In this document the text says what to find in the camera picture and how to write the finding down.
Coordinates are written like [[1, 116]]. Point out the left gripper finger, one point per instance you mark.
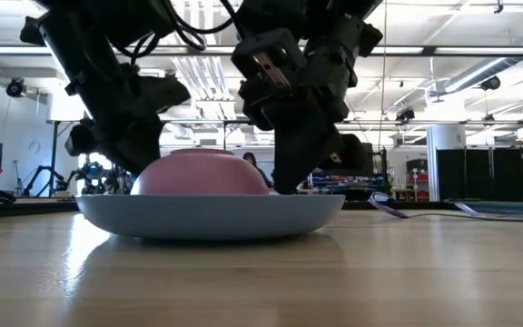
[[141, 141], [107, 145]]

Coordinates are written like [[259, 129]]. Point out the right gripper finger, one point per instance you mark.
[[322, 145], [289, 159]]

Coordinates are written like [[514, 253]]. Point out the pink bowl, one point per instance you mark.
[[200, 175]]

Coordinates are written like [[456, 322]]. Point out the blue-grey plate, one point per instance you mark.
[[211, 215]]

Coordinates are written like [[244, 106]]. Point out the person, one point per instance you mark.
[[259, 170]]

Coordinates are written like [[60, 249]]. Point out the black hanging spotlight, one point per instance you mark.
[[16, 87], [405, 114], [490, 83]]

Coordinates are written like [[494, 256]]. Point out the red tool cart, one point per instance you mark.
[[418, 181]]

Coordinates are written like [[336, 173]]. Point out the white column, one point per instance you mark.
[[445, 159]]

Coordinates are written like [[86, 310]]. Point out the blue-grey mat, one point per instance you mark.
[[516, 209]]

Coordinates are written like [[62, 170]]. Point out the black metal rig frame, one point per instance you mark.
[[54, 159]]

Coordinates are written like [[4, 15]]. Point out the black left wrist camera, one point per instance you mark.
[[168, 93]]

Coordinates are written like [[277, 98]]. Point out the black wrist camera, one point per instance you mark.
[[261, 50], [168, 93]]

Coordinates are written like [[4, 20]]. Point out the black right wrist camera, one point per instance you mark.
[[261, 50]]

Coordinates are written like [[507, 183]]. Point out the round wall clock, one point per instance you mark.
[[34, 147]]

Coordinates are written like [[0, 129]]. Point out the black overhead frame bar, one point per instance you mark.
[[425, 50]]

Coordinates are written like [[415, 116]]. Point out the black partition wall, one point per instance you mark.
[[479, 172]]

